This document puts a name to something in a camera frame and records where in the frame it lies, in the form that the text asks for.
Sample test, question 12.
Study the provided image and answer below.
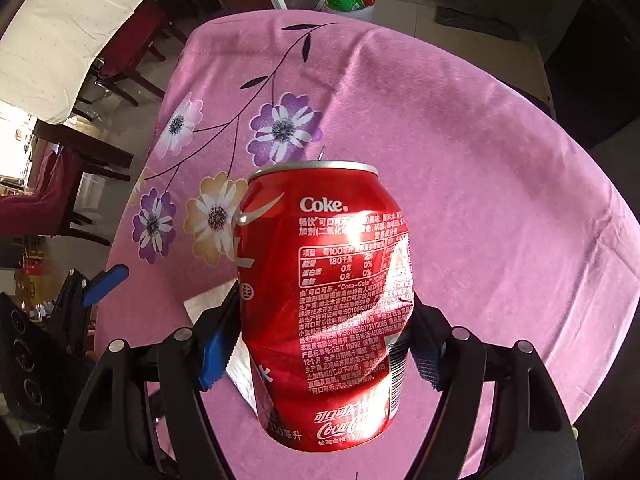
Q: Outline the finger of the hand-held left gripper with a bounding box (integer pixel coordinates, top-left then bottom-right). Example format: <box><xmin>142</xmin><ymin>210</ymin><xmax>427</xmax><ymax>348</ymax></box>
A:
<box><xmin>50</xmin><ymin>266</ymin><xmax>131</xmax><ymax>356</ymax></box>

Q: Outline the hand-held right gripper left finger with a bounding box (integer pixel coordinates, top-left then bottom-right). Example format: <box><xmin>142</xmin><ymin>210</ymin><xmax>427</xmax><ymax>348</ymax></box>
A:
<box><xmin>60</xmin><ymin>285</ymin><xmax>241</xmax><ymax>480</ymax></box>

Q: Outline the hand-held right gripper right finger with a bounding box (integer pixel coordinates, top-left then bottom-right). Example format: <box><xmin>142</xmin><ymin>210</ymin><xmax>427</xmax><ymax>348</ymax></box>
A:
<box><xmin>407</xmin><ymin>304</ymin><xmax>586</xmax><ymax>480</ymax></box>

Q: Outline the dented red soda can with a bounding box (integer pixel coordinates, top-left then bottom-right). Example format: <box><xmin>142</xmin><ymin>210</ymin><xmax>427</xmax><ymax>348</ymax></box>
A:
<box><xmin>231</xmin><ymin>160</ymin><xmax>416</xmax><ymax>453</ymax></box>

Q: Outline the white paper napkin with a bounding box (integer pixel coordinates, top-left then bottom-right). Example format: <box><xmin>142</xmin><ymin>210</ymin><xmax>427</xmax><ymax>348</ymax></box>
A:
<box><xmin>184</xmin><ymin>280</ymin><xmax>261</xmax><ymax>413</ymax></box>

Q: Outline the red cushioned wooden chair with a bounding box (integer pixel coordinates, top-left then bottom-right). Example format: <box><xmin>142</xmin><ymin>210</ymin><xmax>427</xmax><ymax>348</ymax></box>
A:
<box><xmin>92</xmin><ymin>0</ymin><xmax>188</xmax><ymax>106</ymax></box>
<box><xmin>0</xmin><ymin>147</ymin><xmax>133</xmax><ymax>246</ymax></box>

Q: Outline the dark wooden dining table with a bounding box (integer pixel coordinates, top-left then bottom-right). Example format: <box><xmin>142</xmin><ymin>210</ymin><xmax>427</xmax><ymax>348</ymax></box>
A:
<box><xmin>32</xmin><ymin>120</ymin><xmax>133</xmax><ymax>181</ymax></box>

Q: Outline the pink floral tablecloth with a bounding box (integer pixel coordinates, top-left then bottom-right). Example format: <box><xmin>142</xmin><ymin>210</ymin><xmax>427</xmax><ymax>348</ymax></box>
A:
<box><xmin>92</xmin><ymin>7</ymin><xmax>628</xmax><ymax>480</ymax></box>

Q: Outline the white table cover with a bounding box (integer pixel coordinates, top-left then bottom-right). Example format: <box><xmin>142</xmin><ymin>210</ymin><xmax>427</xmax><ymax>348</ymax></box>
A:
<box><xmin>0</xmin><ymin>0</ymin><xmax>173</xmax><ymax>123</ymax></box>

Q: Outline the dark floor mat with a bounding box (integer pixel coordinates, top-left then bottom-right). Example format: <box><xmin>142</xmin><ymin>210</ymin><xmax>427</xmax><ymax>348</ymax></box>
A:
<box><xmin>435</xmin><ymin>6</ymin><xmax>521</xmax><ymax>41</ymax></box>

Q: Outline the white waste bin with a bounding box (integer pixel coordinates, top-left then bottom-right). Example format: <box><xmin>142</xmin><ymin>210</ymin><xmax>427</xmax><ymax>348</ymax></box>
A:
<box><xmin>322</xmin><ymin>0</ymin><xmax>376</xmax><ymax>23</ymax></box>

